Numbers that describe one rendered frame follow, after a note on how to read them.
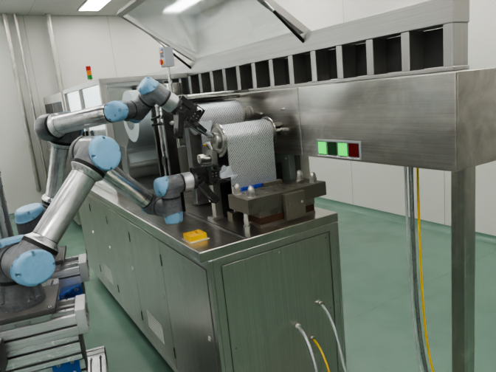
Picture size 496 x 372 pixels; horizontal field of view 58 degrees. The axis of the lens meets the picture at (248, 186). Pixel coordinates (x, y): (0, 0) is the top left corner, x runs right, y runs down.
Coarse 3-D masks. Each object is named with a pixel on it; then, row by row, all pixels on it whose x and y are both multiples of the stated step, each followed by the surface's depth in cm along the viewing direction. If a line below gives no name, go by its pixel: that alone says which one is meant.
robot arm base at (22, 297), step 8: (0, 288) 146; (8, 288) 145; (16, 288) 145; (24, 288) 146; (32, 288) 149; (40, 288) 151; (0, 296) 146; (8, 296) 144; (16, 296) 145; (24, 296) 146; (32, 296) 149; (40, 296) 150; (0, 304) 146; (8, 304) 144; (16, 304) 144; (24, 304) 145; (32, 304) 147; (8, 312) 145
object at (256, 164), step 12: (228, 156) 189; (240, 156) 192; (252, 156) 196; (264, 156) 199; (240, 168) 193; (252, 168) 196; (264, 168) 200; (240, 180) 194; (252, 180) 197; (264, 180) 200
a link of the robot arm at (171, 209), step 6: (174, 198) 175; (180, 198) 178; (156, 204) 181; (162, 204) 177; (168, 204) 175; (174, 204) 175; (180, 204) 177; (156, 210) 181; (162, 210) 178; (168, 210) 176; (174, 210) 176; (180, 210) 177; (162, 216) 181; (168, 216) 176; (174, 216) 176; (180, 216) 178; (168, 222) 177; (174, 222) 177; (180, 222) 179
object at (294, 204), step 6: (294, 192) 183; (300, 192) 184; (288, 198) 181; (294, 198) 183; (300, 198) 185; (288, 204) 182; (294, 204) 183; (300, 204) 185; (288, 210) 182; (294, 210) 184; (300, 210) 185; (288, 216) 182; (294, 216) 184; (300, 216) 186
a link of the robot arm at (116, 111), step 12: (84, 108) 172; (96, 108) 168; (108, 108) 163; (120, 108) 162; (132, 108) 168; (36, 120) 180; (48, 120) 175; (60, 120) 174; (72, 120) 172; (84, 120) 170; (96, 120) 168; (108, 120) 168; (120, 120) 166; (36, 132) 180; (48, 132) 176; (60, 132) 177
